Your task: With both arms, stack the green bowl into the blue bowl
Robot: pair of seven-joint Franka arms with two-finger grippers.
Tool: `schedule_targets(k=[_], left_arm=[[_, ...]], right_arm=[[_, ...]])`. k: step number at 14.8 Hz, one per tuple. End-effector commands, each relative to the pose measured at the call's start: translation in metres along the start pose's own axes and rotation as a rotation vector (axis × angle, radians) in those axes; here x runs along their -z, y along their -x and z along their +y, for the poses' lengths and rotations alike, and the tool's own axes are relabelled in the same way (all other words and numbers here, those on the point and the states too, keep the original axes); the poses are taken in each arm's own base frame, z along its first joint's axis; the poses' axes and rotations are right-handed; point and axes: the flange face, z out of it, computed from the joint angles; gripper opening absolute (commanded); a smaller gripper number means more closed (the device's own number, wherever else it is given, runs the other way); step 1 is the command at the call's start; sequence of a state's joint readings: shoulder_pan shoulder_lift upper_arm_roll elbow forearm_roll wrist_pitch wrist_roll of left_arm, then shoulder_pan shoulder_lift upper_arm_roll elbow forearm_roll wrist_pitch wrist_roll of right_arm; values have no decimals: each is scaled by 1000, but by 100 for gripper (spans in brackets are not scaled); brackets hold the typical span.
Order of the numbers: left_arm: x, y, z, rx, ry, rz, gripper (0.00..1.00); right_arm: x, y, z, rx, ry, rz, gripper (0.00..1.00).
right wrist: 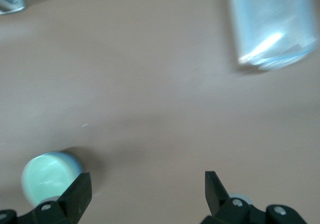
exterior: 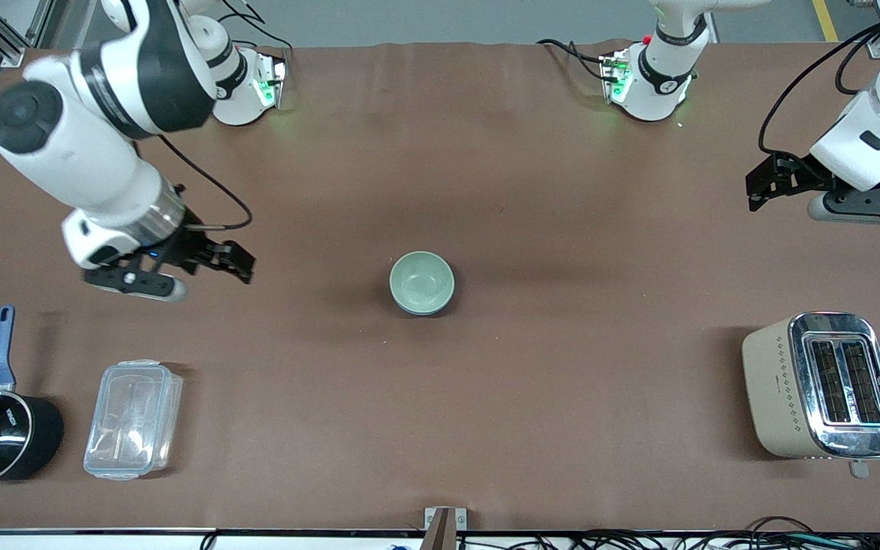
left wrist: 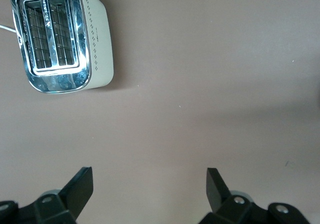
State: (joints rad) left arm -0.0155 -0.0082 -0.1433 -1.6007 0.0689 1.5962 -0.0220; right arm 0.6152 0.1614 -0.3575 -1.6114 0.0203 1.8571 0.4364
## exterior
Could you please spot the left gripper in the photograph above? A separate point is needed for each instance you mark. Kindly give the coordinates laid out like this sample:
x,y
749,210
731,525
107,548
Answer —
x,y
800,173

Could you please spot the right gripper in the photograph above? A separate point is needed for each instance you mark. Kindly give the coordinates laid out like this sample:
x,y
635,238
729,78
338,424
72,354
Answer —
x,y
191,245

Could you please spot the green bowl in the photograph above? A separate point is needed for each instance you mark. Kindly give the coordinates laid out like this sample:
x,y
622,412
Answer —
x,y
421,281

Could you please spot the blue bowl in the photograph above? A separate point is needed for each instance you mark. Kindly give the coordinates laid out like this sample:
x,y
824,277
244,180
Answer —
x,y
423,312

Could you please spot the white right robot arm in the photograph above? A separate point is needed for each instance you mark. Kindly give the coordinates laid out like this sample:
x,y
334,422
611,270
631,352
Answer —
x,y
88,153

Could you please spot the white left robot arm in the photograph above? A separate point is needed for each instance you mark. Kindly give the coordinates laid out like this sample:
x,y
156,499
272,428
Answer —
x,y
658,95

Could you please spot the clear plastic food container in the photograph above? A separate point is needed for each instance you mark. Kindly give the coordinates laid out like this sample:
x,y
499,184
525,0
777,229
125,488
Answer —
x,y
133,420

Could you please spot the green lit base connector box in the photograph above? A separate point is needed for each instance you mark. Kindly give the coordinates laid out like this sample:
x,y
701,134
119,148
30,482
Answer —
x,y
270,80
614,76

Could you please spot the beige chrome toaster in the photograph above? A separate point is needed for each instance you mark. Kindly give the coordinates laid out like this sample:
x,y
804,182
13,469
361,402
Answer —
x,y
780,389

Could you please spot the metal bracket with wooden post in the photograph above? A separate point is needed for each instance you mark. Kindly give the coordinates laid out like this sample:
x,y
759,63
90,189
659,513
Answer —
x,y
440,527

